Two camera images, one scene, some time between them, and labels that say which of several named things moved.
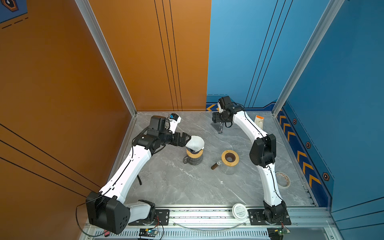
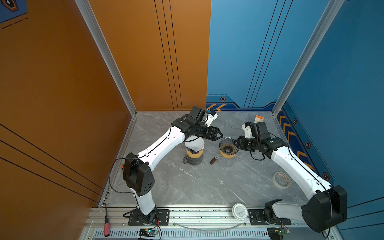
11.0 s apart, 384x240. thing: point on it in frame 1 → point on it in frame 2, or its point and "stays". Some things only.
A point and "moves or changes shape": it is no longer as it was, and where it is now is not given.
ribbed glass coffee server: (193, 161) stays
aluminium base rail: (222, 224) stays
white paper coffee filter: (196, 143) stays
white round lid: (239, 211) stays
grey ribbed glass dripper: (220, 127) → (227, 146)
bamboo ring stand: (230, 158) moves or changes shape
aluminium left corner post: (94, 26) stays
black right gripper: (215, 117) → (239, 143)
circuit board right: (277, 233) stays
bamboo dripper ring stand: (194, 156) stays
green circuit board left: (148, 232) stays
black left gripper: (182, 142) → (211, 131)
